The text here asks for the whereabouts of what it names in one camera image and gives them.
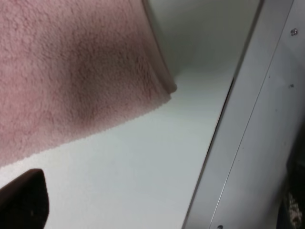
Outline pink fluffy towel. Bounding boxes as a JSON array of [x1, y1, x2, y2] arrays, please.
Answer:
[[0, 0, 177, 166]]

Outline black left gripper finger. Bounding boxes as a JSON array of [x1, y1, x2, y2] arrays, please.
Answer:
[[0, 168, 49, 229]]

